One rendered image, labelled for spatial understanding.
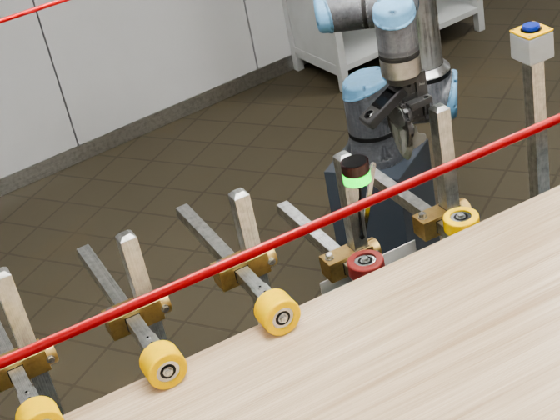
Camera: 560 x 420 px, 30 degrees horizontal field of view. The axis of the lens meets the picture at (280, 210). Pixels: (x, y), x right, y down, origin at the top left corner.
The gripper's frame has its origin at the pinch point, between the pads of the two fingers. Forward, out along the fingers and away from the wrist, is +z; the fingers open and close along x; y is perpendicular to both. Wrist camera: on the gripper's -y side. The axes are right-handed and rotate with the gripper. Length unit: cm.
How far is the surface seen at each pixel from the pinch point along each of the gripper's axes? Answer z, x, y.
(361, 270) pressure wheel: 8.7, -21.2, -25.9
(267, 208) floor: 99, 157, 23
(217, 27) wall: 63, 266, 59
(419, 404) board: 9, -62, -39
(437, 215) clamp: 12.6, -9.6, 1.4
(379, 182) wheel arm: 14.0, 14.5, 0.3
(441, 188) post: 7.3, -7.9, 4.1
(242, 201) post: -11.5, -9.6, -44.4
